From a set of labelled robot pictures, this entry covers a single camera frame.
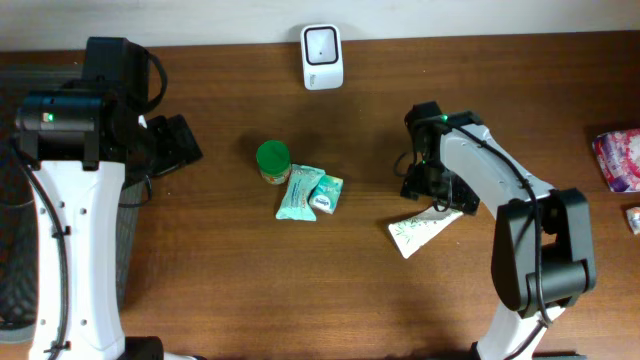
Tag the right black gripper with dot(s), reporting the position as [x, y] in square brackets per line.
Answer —
[460, 199]

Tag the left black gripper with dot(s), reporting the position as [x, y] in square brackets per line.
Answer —
[178, 139]

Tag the white tube with cork cap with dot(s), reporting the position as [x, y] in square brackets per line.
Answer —
[410, 234]

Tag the small teal gum pack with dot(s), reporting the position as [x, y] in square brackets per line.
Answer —
[326, 194]

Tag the green bottle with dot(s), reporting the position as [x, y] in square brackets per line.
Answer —
[274, 162]

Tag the teal wipes packet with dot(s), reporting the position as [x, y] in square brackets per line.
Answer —
[295, 203]

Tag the red purple tissue pack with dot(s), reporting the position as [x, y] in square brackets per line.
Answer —
[617, 153]

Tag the orange snack packet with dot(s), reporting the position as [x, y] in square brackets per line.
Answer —
[633, 218]

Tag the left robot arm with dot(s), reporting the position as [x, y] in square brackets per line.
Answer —
[80, 146]

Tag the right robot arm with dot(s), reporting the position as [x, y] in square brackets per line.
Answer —
[542, 255]

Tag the white barcode scanner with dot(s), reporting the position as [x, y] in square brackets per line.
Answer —
[322, 58]

